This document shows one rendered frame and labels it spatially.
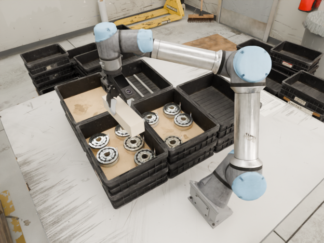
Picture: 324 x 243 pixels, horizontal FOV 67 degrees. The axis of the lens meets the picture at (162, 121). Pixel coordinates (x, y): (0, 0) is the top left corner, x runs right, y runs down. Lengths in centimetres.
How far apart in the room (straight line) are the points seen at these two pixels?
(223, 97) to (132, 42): 86
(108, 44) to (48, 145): 88
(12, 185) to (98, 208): 132
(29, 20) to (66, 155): 312
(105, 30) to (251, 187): 72
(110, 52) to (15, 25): 350
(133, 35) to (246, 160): 57
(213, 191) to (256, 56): 55
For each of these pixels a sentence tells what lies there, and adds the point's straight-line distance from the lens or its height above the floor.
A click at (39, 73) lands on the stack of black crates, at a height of 49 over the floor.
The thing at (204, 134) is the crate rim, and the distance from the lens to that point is 117.
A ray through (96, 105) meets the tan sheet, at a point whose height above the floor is 83.
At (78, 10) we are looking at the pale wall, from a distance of 452.
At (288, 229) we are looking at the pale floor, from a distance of 210.
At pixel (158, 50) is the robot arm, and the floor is 132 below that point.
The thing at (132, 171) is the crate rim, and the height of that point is 93.
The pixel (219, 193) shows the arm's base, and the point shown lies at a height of 86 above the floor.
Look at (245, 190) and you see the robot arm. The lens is 94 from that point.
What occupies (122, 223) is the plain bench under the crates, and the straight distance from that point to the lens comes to 119.
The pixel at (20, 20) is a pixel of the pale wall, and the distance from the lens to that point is 432.
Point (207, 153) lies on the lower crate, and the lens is 134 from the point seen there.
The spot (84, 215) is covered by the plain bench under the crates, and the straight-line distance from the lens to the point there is 124.
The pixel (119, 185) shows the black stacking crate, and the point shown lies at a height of 87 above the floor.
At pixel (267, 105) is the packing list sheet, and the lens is 179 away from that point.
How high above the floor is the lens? 177
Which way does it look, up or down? 43 degrees down
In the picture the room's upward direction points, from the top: 2 degrees counter-clockwise
